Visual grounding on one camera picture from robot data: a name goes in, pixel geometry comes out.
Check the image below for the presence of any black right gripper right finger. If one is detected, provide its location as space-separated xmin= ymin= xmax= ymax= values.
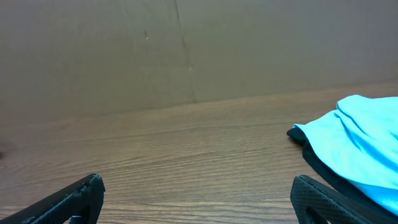
xmin=290 ymin=175 xmax=397 ymax=224

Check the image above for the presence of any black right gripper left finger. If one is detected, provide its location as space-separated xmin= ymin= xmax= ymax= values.
xmin=1 ymin=174 xmax=105 ymax=224

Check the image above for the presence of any light blue t-shirt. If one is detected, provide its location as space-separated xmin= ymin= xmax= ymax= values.
xmin=293 ymin=95 xmax=397 ymax=214

